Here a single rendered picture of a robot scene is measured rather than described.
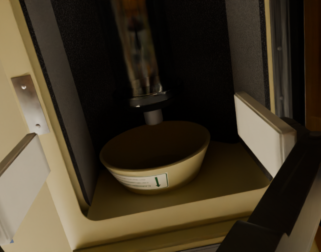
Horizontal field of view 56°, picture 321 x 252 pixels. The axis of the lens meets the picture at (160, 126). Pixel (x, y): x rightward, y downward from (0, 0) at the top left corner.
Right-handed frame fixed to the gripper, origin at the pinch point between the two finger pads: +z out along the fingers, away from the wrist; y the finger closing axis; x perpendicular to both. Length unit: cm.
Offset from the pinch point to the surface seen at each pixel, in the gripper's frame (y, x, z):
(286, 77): 16.7, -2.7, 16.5
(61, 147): -11.9, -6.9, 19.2
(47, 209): -36, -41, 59
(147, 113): -0.4, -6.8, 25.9
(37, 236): -43, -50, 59
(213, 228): 5.6, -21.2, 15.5
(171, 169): 1.6, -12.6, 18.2
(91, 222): -10.3, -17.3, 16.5
